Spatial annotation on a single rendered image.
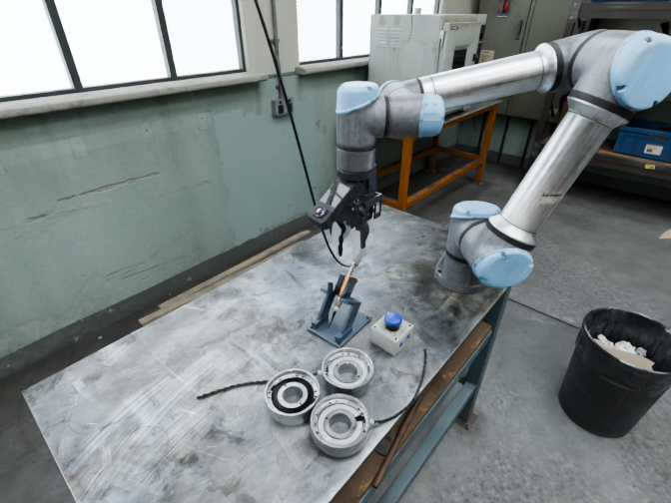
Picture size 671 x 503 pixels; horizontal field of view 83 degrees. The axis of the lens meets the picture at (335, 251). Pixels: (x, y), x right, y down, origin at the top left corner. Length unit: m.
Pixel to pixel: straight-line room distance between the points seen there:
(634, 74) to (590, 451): 1.45
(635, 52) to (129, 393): 1.09
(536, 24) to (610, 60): 3.45
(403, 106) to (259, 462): 0.66
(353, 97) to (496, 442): 1.47
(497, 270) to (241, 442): 0.62
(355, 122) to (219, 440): 0.61
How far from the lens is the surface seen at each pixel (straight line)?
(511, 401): 1.95
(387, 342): 0.87
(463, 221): 1.00
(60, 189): 2.08
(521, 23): 4.33
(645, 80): 0.86
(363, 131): 0.71
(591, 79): 0.87
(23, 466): 2.02
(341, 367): 0.83
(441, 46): 2.71
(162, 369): 0.93
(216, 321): 1.00
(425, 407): 1.12
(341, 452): 0.71
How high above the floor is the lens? 1.45
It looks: 32 degrees down
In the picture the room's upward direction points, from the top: straight up
